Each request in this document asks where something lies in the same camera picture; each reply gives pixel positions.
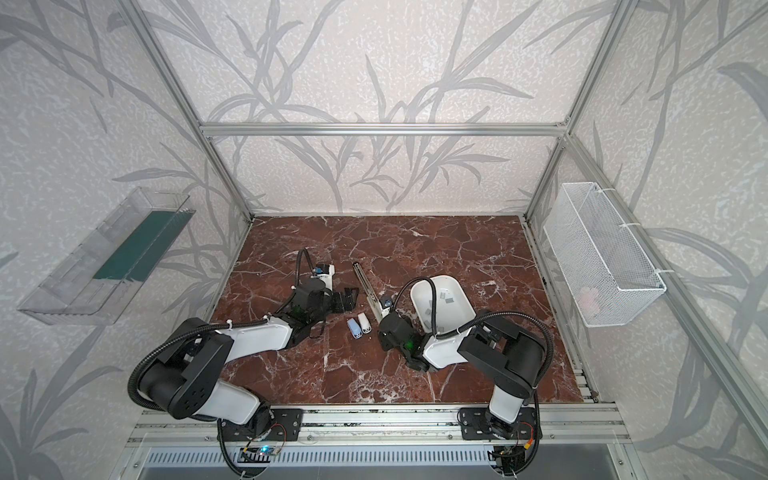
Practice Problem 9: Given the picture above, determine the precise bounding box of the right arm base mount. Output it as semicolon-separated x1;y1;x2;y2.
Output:
457;406;542;442

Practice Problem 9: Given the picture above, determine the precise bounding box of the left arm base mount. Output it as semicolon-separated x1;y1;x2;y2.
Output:
219;408;304;442

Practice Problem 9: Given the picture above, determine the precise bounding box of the aluminium front rail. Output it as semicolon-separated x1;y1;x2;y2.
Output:
126;403;631;448

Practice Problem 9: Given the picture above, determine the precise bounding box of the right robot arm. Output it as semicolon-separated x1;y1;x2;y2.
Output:
378;275;554;446

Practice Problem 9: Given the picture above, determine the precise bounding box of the clear plastic wall bin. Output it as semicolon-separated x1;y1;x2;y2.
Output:
18;187;196;326

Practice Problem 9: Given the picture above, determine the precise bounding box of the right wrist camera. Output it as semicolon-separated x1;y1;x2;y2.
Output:
379;296;394;318

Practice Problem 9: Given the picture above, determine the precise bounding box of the white wire mesh basket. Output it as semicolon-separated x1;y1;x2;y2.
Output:
544;182;667;328

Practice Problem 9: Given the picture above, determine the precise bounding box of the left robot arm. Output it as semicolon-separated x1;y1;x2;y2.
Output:
127;263;359;437

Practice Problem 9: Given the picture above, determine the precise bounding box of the white plastic tray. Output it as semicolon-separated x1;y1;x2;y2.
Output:
410;275;476;333

